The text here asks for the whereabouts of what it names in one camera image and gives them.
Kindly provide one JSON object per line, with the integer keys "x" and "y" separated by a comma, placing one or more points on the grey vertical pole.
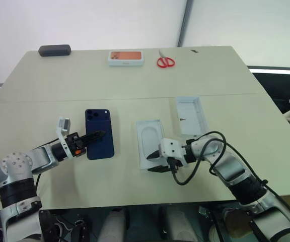
{"x": 185, "y": 22}

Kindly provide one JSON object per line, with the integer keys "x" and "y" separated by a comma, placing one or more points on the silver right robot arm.
{"x": 235, "y": 171}

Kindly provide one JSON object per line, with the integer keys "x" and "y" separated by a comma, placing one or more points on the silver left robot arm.
{"x": 21, "y": 164}

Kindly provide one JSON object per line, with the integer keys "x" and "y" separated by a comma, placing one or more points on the black glossy desk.
{"x": 276, "y": 85}

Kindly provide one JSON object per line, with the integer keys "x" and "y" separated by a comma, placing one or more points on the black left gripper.
{"x": 75, "y": 143}

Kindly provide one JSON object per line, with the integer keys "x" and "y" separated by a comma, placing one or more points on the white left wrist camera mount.
{"x": 63, "y": 126}

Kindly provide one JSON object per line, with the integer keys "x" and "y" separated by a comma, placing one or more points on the small black scrap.
{"x": 194, "y": 51}

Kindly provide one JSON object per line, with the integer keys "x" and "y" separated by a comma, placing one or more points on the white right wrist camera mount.
{"x": 171, "y": 148}

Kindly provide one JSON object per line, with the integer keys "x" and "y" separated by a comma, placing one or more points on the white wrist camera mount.
{"x": 171, "y": 148}
{"x": 63, "y": 126}

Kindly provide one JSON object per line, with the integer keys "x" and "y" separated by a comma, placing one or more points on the dark blue smartphone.
{"x": 98, "y": 121}

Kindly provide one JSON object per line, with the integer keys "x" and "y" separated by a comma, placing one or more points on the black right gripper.
{"x": 178, "y": 164}

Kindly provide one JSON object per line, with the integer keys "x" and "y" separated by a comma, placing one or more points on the white rounded robot leg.
{"x": 114, "y": 225}
{"x": 174, "y": 225}

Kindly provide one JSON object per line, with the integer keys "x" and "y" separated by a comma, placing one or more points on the orange printed phone box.
{"x": 125, "y": 58}

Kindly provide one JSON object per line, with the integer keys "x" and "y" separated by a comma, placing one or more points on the white phone box lid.
{"x": 191, "y": 116}

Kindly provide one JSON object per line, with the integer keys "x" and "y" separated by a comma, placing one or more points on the white cardboard insert tray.
{"x": 150, "y": 136}

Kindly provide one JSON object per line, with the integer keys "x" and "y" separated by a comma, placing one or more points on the white phone box base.
{"x": 138, "y": 146}

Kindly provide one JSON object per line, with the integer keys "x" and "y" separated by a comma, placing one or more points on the dark grey oblong case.
{"x": 54, "y": 50}

